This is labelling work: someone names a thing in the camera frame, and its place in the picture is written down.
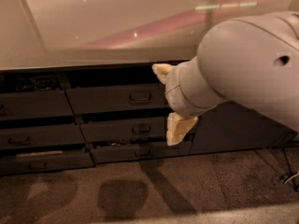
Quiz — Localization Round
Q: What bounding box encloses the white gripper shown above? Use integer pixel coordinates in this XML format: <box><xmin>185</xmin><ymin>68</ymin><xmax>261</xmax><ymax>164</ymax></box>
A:
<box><xmin>151</xmin><ymin>57</ymin><xmax>227</xmax><ymax>146</ymax></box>

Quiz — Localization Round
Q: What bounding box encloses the dark grey drawer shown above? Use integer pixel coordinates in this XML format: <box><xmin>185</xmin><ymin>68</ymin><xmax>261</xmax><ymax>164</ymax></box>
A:
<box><xmin>80</xmin><ymin>117</ymin><xmax>165</xmax><ymax>142</ymax></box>
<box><xmin>66</xmin><ymin>83</ymin><xmax>166</xmax><ymax>114</ymax></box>
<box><xmin>91</xmin><ymin>141</ymin><xmax>192</xmax><ymax>164</ymax></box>
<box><xmin>0</xmin><ymin>91</ymin><xmax>72</xmax><ymax>120</ymax></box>
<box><xmin>0</xmin><ymin>150</ymin><xmax>94</xmax><ymax>175</ymax></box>
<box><xmin>0</xmin><ymin>124</ymin><xmax>85</xmax><ymax>149</ymax></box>

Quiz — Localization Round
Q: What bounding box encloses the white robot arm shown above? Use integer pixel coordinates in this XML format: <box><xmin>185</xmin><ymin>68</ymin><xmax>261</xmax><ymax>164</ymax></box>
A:
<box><xmin>152</xmin><ymin>10</ymin><xmax>299</xmax><ymax>146</ymax></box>

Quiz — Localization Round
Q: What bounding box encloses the dark grey cabinet door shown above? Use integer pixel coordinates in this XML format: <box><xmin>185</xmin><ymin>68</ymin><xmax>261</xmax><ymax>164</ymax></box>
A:
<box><xmin>191</xmin><ymin>102</ymin><xmax>296</xmax><ymax>154</ymax></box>

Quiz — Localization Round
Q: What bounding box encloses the dark counter cabinet frame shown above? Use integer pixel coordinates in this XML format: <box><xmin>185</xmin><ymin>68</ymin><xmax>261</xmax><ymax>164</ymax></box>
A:
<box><xmin>0</xmin><ymin>63</ymin><xmax>298</xmax><ymax>166</ymax></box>

